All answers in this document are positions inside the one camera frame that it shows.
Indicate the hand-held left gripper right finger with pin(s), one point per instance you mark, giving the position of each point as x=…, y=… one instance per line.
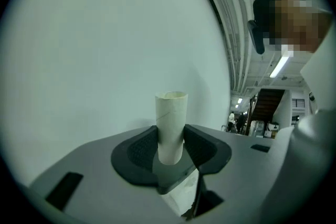
x=236, y=173

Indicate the white toilet paper roll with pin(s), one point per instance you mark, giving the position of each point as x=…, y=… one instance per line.
x=183, y=196

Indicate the person's grey sweatshirt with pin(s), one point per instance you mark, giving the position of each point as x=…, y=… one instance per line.
x=323, y=78

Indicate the mounted white paper roll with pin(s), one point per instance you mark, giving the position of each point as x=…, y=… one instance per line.
x=170, y=118

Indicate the person's face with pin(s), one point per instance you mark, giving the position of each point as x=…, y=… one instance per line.
x=296, y=23

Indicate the black head-mounted camera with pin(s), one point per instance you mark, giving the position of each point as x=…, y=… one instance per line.
x=258, y=39

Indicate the white ceiling pipes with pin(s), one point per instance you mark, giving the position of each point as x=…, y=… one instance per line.
x=236, y=8

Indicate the dark staircase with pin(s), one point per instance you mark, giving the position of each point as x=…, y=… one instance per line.
x=267, y=107

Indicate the long fluorescent ceiling light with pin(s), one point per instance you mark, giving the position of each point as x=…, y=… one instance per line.
x=279, y=66

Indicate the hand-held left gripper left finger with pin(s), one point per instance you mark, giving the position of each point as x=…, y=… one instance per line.
x=99, y=178

